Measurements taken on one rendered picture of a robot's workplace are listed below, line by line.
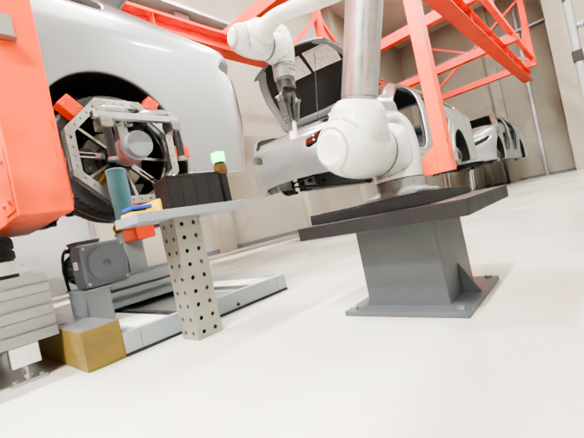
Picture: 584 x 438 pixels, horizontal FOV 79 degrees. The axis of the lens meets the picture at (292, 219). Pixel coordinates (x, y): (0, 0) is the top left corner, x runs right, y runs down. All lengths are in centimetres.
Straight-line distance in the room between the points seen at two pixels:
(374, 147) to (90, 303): 123
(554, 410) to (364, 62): 82
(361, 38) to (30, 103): 108
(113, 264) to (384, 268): 106
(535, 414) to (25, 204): 138
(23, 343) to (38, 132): 69
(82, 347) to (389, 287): 96
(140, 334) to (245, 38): 108
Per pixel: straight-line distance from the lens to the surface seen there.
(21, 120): 149
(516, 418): 64
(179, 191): 128
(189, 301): 128
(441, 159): 472
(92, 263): 159
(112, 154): 176
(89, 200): 200
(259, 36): 140
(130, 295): 196
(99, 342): 134
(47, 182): 144
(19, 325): 147
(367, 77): 103
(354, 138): 94
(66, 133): 197
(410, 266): 109
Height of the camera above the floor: 33
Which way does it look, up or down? level
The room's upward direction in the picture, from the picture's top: 12 degrees counter-clockwise
